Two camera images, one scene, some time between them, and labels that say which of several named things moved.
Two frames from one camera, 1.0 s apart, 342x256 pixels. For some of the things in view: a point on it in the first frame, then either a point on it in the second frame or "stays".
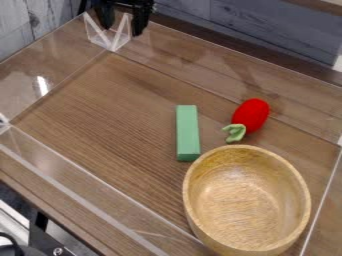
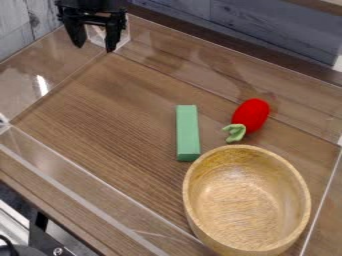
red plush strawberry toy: [249, 116] stays
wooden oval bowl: [245, 201] stays
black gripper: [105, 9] -> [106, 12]
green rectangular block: [188, 146] stays
